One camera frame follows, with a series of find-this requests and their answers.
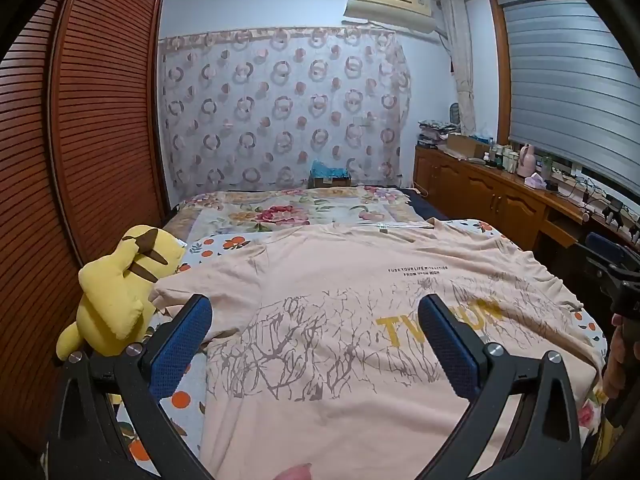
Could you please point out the pink kettle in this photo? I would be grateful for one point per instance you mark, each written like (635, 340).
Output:
(526, 162)

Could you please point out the small desk fan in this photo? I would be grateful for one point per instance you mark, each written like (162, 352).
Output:
(455, 112)

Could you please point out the pink tissue box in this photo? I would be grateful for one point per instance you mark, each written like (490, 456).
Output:
(535, 181)

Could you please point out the pile of folded clothes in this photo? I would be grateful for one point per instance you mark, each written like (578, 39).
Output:
(435, 132)

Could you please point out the sheer circle pattern curtain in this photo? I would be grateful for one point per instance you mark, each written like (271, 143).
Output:
(280, 110)

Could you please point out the wooden sideboard cabinet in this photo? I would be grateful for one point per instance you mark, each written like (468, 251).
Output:
(480, 195)

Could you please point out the beige window curtain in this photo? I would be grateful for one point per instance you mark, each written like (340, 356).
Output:
(462, 60)

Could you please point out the row of small bottles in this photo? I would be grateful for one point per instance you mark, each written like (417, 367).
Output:
(502, 159)

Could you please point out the wooden slatted wardrobe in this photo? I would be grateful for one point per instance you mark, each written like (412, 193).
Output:
(100, 110)

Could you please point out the cardboard box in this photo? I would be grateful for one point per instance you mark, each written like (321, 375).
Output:
(465, 146)

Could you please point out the wall air conditioner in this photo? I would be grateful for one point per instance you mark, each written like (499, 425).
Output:
(385, 2)

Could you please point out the person's right hand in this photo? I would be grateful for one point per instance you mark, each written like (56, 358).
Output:
(616, 360)

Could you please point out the black stand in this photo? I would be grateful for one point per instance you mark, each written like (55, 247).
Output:
(615, 212)

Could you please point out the yellow plush toy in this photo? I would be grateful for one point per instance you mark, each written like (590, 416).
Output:
(115, 290)

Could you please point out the orange-fruit patterned cloth board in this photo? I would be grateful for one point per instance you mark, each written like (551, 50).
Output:
(225, 247)

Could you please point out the floral blanket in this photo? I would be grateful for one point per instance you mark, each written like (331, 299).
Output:
(300, 212)

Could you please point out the grey window blind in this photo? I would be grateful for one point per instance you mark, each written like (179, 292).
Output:
(565, 75)

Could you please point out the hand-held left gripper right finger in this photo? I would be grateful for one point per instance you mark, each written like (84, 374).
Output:
(450, 351)

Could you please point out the box with teal cloth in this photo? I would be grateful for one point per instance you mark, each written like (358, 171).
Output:
(327, 175)

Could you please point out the navy bed sheet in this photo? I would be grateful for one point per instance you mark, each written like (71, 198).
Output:
(425, 205)

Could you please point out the pink printed t-shirt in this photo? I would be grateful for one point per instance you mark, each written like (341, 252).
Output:
(325, 285)

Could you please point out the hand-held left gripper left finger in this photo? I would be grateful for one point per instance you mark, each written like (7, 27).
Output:
(180, 346)

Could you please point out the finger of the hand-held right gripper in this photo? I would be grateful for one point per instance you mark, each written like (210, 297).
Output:
(600, 250)

